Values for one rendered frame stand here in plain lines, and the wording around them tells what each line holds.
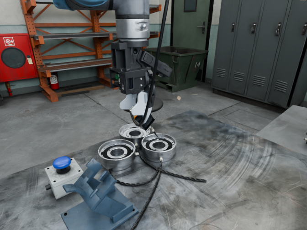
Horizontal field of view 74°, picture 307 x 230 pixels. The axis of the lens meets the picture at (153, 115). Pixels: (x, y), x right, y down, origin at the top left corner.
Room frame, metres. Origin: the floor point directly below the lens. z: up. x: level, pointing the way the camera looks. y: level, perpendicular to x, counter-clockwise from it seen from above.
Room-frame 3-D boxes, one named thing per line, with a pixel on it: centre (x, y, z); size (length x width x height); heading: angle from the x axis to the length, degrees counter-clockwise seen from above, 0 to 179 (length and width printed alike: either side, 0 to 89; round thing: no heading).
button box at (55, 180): (0.39, 0.22, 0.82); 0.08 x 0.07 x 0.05; 128
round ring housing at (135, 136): (0.60, 0.06, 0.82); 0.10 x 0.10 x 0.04
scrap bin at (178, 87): (3.98, -0.39, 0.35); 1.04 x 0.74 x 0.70; 38
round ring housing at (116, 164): (0.49, 0.10, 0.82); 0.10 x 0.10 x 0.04
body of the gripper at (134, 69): (0.50, 0.05, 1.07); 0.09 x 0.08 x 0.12; 131
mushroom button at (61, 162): (0.39, 0.22, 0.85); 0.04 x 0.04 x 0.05
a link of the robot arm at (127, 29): (0.50, 0.04, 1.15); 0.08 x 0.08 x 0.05
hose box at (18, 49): (3.49, 2.13, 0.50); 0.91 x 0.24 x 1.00; 128
